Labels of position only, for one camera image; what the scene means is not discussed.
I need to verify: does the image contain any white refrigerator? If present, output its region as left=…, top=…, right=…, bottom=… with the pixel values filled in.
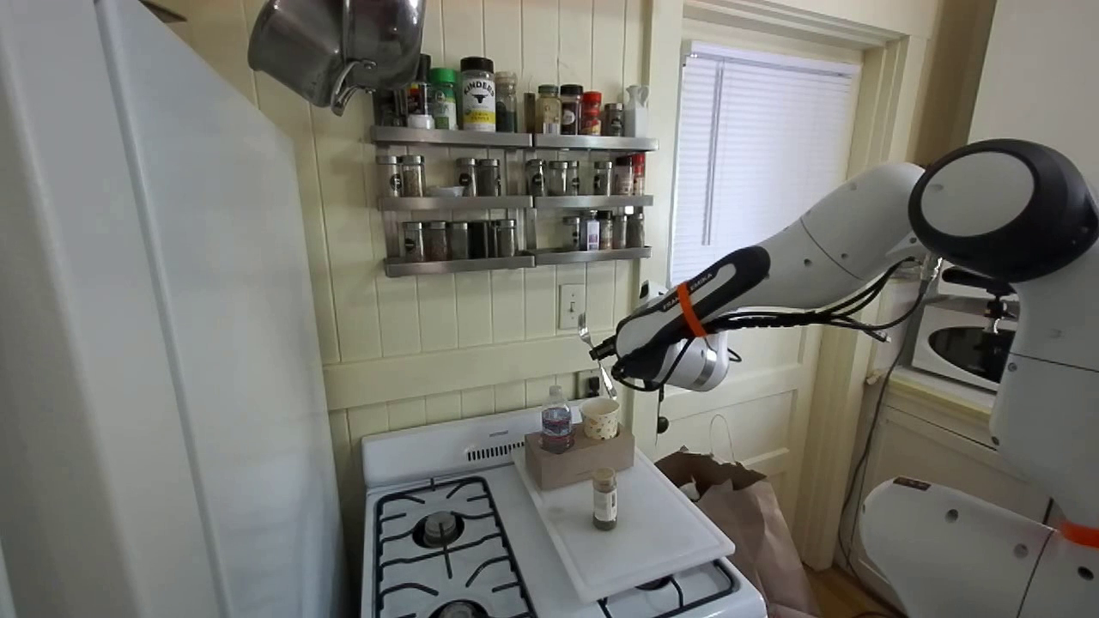
left=0, top=0, right=347, bottom=618

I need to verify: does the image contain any dark tall bottle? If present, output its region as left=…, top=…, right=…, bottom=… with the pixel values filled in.
left=405, top=54, right=437, bottom=132

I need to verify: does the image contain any small black stove grate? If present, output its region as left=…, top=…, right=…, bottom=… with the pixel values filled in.
left=599, top=557, right=743, bottom=618

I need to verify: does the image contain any cream panel door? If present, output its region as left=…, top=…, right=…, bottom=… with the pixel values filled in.
left=639, top=0, right=922, bottom=576

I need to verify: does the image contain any large yellow label spice jar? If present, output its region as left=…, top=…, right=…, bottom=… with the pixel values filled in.
left=458, top=54, right=503, bottom=134

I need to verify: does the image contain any cream light switch plate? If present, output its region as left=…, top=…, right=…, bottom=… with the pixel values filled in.
left=558, top=282, right=587, bottom=332

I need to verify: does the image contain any white cutting board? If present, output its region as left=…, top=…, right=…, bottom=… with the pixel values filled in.
left=509, top=449, right=739, bottom=608

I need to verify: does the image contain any white label spice bottle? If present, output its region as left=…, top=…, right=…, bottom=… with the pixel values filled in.
left=591, top=466, right=622, bottom=534

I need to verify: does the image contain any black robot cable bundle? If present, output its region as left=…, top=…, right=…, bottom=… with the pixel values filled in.
left=729, top=256, right=940, bottom=348

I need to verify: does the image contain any large black stove grate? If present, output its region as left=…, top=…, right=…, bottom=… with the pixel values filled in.
left=376, top=474, right=544, bottom=618

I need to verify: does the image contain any silver metal fork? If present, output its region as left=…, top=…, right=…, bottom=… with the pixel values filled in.
left=591, top=339, right=619, bottom=405

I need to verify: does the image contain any hanging steel pot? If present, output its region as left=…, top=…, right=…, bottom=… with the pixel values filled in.
left=336, top=0, right=430, bottom=97

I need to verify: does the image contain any white window blind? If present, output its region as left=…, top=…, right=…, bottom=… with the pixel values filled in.
left=667, top=45, right=861, bottom=294

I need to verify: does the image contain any white gas stove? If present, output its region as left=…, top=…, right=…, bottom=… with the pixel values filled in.
left=359, top=405, right=770, bottom=618

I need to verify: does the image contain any green lid spice jar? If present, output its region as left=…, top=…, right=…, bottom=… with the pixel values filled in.
left=428, top=66, right=460, bottom=134

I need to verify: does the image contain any brown paper bag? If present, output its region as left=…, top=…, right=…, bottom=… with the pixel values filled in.
left=655, top=446, right=820, bottom=618

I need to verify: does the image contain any paper coffee cup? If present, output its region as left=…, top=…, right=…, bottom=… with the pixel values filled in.
left=579, top=391, right=624, bottom=446

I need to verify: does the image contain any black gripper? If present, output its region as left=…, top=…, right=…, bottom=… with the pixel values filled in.
left=587, top=327, right=683, bottom=394

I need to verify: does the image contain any metal wall spice rack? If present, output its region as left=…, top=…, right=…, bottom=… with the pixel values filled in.
left=369, top=124, right=659, bottom=282

